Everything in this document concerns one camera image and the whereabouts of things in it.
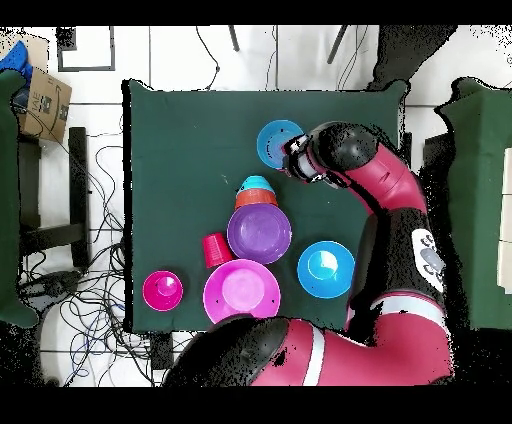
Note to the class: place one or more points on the grey black equipment base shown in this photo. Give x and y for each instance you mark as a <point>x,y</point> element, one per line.
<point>54,284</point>

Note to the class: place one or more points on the large pink bowl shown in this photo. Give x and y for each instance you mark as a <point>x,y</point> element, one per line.
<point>240,290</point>

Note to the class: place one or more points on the white box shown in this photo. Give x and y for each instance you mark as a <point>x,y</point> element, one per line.
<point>506,220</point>

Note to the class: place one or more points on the small crimson bowl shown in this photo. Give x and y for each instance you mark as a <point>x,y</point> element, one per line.
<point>162,292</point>

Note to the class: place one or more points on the black tripod leg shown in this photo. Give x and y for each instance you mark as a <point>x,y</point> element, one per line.
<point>234,39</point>
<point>337,44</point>

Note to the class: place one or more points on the dark green table cloth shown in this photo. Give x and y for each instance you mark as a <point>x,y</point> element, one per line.
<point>180,140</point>

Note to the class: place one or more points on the cardboard box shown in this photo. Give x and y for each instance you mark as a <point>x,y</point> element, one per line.
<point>44,106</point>

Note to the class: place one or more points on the green cloth covered table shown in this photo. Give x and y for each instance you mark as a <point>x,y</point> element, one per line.
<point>8,200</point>
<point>480,180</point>

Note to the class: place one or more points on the black square floor frame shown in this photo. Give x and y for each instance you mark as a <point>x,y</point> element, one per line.
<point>113,48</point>

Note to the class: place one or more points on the black wooden bench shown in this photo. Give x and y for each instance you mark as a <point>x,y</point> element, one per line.
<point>78,196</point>

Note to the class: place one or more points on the red cup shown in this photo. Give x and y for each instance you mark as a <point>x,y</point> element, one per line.
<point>214,250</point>

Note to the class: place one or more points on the deep blue bowl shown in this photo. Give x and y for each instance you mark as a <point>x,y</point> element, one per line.
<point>324,270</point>

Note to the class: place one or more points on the blue bag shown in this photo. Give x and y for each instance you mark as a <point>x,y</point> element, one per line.
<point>16,60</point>

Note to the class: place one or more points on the orange bowl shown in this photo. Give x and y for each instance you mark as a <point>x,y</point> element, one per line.
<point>256,198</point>

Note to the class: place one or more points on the wide purple bowl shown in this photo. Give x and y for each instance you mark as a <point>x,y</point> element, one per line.
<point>258,234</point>

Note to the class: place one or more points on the flat-bottomed blue bowl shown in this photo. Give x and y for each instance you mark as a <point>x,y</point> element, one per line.
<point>270,142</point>

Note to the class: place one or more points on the person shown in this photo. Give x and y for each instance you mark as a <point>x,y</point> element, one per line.
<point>408,52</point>

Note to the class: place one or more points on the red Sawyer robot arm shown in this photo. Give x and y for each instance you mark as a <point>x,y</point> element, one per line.
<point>360,352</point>

